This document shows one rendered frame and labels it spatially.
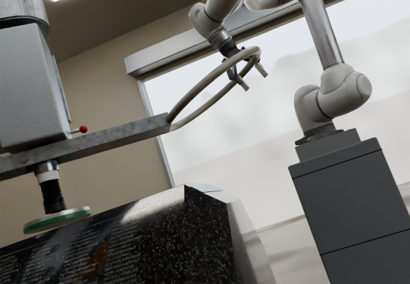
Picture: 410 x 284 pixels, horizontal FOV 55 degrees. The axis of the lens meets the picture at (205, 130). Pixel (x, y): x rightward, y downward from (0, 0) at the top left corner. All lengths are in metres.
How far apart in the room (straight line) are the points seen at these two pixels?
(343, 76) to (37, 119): 1.25
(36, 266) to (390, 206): 1.35
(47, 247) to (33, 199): 6.26
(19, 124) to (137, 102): 5.24
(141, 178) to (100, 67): 2.07
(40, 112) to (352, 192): 1.27
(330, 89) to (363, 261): 0.74
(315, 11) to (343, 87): 0.39
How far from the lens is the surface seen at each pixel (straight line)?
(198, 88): 1.30
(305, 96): 1.94
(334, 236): 1.81
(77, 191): 6.93
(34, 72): 1.45
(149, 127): 1.40
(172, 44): 6.26
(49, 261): 1.12
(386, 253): 1.84
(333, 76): 1.84
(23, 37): 1.51
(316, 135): 1.92
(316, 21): 1.94
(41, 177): 1.43
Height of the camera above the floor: 0.71
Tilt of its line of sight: 11 degrees up
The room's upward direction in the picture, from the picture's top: 18 degrees counter-clockwise
